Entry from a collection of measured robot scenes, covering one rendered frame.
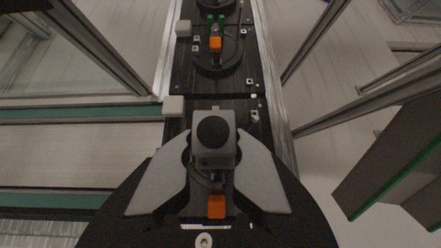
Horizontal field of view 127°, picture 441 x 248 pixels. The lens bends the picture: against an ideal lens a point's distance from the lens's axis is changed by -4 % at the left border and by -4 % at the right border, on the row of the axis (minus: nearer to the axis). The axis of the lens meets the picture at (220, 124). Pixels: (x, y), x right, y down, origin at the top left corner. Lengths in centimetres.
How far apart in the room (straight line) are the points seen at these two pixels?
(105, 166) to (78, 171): 7
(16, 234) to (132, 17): 80
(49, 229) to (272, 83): 57
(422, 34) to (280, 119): 94
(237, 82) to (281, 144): 18
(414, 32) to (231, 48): 94
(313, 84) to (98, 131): 70
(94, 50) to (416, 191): 56
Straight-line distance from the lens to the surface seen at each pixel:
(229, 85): 32
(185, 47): 42
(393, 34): 104
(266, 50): 44
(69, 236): 42
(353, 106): 25
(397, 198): 38
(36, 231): 47
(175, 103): 29
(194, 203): 27
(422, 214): 39
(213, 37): 26
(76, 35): 27
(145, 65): 59
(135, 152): 38
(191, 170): 24
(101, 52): 28
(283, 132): 31
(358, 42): 86
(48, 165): 55
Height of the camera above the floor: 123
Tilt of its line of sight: 72 degrees down
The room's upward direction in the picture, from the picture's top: 1 degrees counter-clockwise
